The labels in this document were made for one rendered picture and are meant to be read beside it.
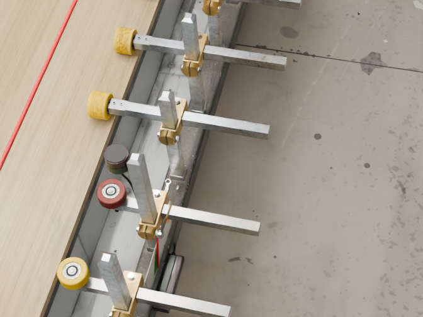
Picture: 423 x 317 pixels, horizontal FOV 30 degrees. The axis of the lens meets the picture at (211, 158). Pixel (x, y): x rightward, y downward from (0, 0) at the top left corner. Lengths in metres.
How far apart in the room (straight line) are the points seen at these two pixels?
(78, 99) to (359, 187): 1.32
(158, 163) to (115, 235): 0.28
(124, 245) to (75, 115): 0.42
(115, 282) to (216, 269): 1.17
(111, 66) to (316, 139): 1.18
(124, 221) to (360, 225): 1.07
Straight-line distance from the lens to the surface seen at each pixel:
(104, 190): 2.18
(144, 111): 2.25
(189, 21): 2.21
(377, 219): 3.16
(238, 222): 2.15
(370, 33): 3.73
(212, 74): 2.64
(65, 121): 2.35
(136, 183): 1.98
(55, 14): 2.63
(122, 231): 2.44
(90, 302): 2.36
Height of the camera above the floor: 2.75
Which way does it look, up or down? 57 degrees down
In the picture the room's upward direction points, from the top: 6 degrees counter-clockwise
